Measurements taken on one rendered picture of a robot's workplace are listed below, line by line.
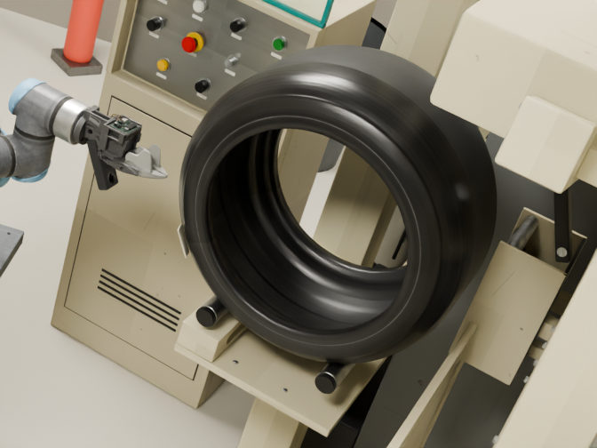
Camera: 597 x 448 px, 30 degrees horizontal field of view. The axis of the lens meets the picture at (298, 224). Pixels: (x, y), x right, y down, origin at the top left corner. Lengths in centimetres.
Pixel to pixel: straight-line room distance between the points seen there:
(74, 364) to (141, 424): 30
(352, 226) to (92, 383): 123
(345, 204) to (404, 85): 48
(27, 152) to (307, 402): 80
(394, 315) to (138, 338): 147
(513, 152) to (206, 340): 100
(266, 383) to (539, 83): 101
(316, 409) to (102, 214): 120
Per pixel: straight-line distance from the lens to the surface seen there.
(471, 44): 157
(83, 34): 502
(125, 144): 233
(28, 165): 247
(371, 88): 198
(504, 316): 235
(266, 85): 203
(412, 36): 228
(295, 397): 231
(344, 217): 246
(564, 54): 155
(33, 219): 405
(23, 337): 353
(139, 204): 318
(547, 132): 147
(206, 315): 226
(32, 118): 242
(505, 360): 240
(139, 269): 328
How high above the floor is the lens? 226
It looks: 31 degrees down
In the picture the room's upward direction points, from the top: 19 degrees clockwise
